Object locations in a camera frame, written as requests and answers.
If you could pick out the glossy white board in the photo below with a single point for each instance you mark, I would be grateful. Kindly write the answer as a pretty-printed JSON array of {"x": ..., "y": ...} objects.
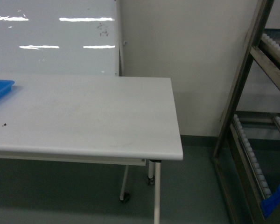
[{"x": 59, "y": 37}]

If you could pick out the blue plastic crate centre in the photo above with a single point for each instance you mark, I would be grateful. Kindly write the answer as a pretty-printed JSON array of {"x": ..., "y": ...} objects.
[{"x": 269, "y": 204}]

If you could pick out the metal roller rack frame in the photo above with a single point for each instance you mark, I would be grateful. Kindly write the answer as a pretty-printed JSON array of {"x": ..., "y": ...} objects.
[{"x": 246, "y": 157}]

